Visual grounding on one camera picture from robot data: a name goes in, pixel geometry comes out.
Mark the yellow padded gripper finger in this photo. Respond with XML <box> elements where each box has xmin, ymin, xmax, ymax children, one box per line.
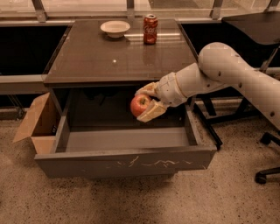
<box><xmin>136</xmin><ymin>82</ymin><xmax>158</xmax><ymax>97</ymax></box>
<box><xmin>136</xmin><ymin>100</ymin><xmax>168</xmax><ymax>123</ymax></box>

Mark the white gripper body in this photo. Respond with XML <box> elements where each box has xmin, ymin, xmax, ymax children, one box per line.
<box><xmin>156</xmin><ymin>73</ymin><xmax>187</xmax><ymax>107</ymax></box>

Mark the red apple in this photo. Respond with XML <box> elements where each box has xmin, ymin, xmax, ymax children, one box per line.
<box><xmin>130</xmin><ymin>94</ymin><xmax>151</xmax><ymax>117</ymax></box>

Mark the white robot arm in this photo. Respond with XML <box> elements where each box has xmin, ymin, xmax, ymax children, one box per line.
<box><xmin>136</xmin><ymin>42</ymin><xmax>280</xmax><ymax>130</ymax></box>

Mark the grey open drawer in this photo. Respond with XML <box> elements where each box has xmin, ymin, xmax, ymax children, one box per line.
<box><xmin>34</xmin><ymin>86</ymin><xmax>218</xmax><ymax>179</ymax></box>

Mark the grey cabinet with glossy top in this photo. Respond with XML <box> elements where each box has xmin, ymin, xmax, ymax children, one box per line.
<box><xmin>44</xmin><ymin>19</ymin><xmax>196</xmax><ymax>112</ymax></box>

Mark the red cola can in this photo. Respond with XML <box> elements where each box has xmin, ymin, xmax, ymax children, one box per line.
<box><xmin>143</xmin><ymin>14</ymin><xmax>158</xmax><ymax>45</ymax></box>

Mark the white bowl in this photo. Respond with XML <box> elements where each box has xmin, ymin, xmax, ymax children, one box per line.
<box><xmin>101</xmin><ymin>20</ymin><xmax>130</xmax><ymax>39</ymax></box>

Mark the open cardboard box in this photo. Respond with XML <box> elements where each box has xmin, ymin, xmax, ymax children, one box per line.
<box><xmin>13</xmin><ymin>93</ymin><xmax>60</xmax><ymax>154</ymax></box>

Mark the black office chair base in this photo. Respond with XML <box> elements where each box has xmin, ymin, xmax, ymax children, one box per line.
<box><xmin>254</xmin><ymin>132</ymin><xmax>280</xmax><ymax>185</ymax></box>

